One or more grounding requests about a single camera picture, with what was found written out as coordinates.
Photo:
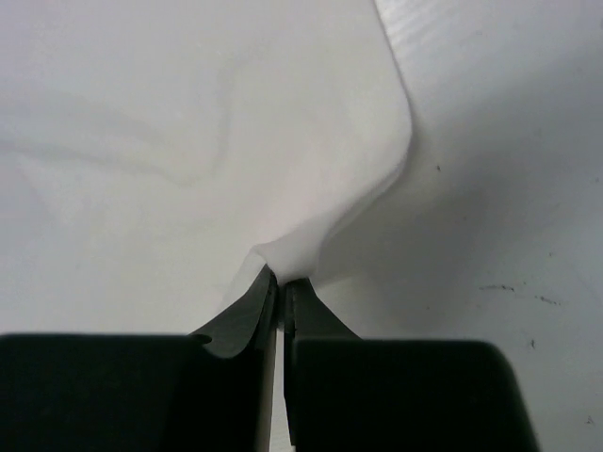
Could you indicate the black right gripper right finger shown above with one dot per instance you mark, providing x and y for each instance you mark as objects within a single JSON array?
[{"x": 346, "y": 393}]

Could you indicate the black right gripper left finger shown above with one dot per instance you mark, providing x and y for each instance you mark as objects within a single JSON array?
[{"x": 204, "y": 391}]

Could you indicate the white t shirt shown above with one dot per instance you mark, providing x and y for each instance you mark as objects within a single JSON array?
[{"x": 156, "y": 155}]

